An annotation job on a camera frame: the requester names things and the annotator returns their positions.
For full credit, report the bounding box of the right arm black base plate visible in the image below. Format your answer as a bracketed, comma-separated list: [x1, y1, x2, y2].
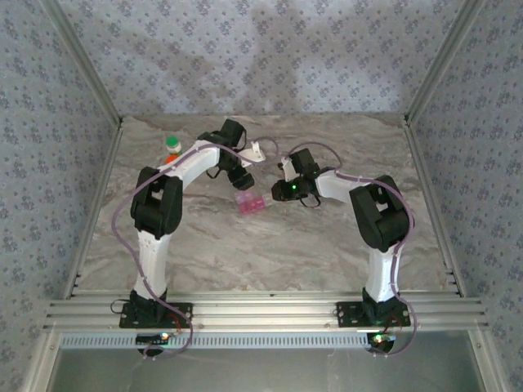
[335, 301, 412, 327]

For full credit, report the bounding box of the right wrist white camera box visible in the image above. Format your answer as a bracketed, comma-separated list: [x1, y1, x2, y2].
[278, 157, 297, 183]

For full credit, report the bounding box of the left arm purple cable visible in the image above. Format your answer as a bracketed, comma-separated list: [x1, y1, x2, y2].
[112, 136, 283, 363]

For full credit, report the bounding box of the pink and clear pill organizer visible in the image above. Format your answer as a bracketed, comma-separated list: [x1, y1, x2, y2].
[235, 190, 273, 216]

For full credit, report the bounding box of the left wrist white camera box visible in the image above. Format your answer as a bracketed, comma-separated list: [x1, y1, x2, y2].
[240, 140, 266, 163]

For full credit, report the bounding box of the grey slotted cable duct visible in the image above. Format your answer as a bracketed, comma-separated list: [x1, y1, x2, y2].
[60, 332, 371, 350]

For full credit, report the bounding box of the aluminium base rail beam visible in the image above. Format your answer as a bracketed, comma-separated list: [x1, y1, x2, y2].
[42, 292, 489, 332]

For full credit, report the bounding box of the aluminium frame post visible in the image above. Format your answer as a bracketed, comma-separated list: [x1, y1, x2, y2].
[403, 0, 489, 127]
[40, 0, 124, 127]

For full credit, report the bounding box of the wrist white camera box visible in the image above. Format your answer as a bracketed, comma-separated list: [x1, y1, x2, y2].
[278, 157, 297, 183]
[240, 140, 266, 163]

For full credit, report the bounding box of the small controller board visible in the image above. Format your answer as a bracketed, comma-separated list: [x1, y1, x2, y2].
[136, 332, 171, 346]
[366, 332, 397, 348]

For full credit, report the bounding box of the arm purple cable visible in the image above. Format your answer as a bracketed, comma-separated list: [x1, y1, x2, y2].
[112, 136, 283, 363]
[284, 140, 420, 359]

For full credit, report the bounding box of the aluminium table side rail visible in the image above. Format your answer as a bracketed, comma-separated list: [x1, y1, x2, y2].
[402, 120, 469, 297]
[60, 122, 126, 299]

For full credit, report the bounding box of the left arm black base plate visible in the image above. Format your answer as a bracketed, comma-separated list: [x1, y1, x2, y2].
[118, 301, 194, 330]

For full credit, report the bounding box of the grey metal panel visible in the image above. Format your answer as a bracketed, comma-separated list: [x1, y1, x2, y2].
[47, 346, 487, 392]

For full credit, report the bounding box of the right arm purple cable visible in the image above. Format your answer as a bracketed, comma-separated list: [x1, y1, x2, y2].
[284, 140, 420, 359]

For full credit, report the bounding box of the aluminium frame leg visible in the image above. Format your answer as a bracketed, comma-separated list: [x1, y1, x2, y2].
[467, 326, 512, 392]
[22, 328, 62, 392]

